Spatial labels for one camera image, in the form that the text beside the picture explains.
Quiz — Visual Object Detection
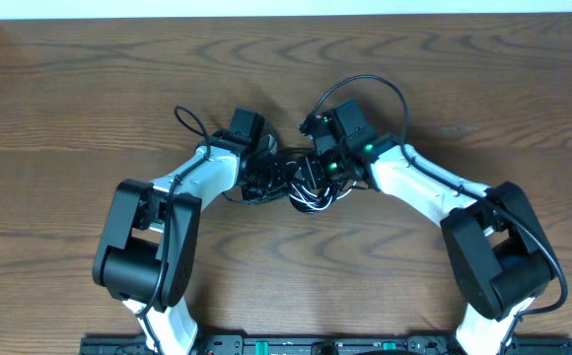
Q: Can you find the black USB cable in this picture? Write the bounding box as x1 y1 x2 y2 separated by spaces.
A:
265 146 361 215

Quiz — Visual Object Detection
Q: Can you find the white USB cable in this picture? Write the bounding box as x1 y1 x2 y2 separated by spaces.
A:
285 160 359 212

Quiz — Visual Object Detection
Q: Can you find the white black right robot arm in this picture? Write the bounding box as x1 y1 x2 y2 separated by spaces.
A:
300 121 568 354

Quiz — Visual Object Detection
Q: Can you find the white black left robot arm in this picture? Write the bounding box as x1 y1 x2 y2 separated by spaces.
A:
92 135 277 354

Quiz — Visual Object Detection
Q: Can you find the black left camera cable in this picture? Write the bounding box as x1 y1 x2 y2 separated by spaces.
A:
135 105 218 355

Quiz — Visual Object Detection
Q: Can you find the black camera cable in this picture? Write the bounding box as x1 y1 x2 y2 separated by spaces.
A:
135 105 218 355
298 74 569 355

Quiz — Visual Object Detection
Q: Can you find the black right camera cable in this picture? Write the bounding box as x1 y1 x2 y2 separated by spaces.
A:
298 74 569 355

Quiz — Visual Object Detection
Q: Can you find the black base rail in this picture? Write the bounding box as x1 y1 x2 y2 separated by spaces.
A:
79 334 572 355

